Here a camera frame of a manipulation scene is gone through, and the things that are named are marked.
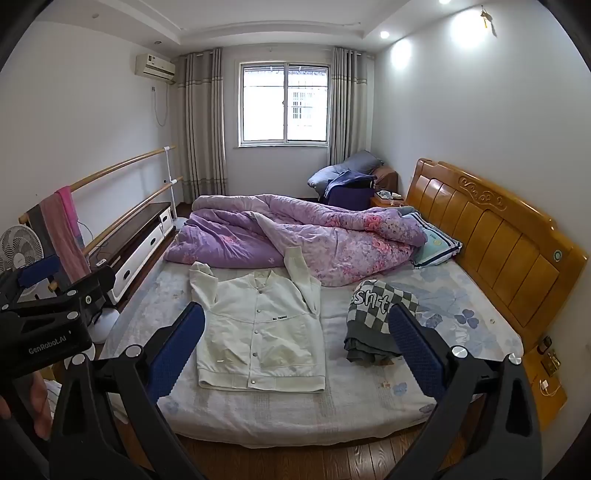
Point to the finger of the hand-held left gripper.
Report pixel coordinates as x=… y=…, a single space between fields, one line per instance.
x=39 y=270
x=87 y=286

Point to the wooden barre rail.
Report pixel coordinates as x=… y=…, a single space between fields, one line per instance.
x=138 y=208
x=120 y=165

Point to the white button jacket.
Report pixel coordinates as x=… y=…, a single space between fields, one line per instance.
x=258 y=332

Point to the white air conditioner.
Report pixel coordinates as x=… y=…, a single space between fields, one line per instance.
x=154 y=68

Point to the striped blue white pillow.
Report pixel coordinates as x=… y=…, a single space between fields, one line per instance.
x=436 y=244

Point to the person's left hand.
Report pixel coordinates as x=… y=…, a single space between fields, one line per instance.
x=42 y=413

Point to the grey checkered pillow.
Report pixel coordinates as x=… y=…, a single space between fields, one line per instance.
x=369 y=318

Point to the wooden nightstand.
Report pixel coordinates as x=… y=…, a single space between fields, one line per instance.
x=385 y=201
x=545 y=401

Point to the pink cloth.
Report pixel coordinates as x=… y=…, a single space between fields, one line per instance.
x=64 y=230

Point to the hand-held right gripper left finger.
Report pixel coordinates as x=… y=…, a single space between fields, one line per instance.
x=180 y=353

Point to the white barre post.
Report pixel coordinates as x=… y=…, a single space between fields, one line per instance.
x=170 y=184

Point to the purple cloth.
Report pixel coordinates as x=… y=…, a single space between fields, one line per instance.
x=348 y=194

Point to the hanging wall ornament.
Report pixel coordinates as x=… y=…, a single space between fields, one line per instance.
x=485 y=18

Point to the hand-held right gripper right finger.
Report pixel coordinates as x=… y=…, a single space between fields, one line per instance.
x=415 y=355

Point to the grey striped curtain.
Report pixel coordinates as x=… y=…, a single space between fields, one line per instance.
x=203 y=129
x=348 y=106

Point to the white electric fan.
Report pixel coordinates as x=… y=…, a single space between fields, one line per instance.
x=18 y=251

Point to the window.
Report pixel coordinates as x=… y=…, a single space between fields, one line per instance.
x=284 y=104

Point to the brown cushion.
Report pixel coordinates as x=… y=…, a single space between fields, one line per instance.
x=387 y=177

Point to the wooden headboard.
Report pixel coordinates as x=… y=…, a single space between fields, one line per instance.
x=498 y=244

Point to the white dark-topped cabinet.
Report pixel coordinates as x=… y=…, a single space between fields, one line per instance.
x=134 y=240

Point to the purple floral quilt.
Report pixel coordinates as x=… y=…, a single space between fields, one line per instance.
x=323 y=240

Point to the blue bedding pile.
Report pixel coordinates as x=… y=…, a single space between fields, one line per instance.
x=351 y=166

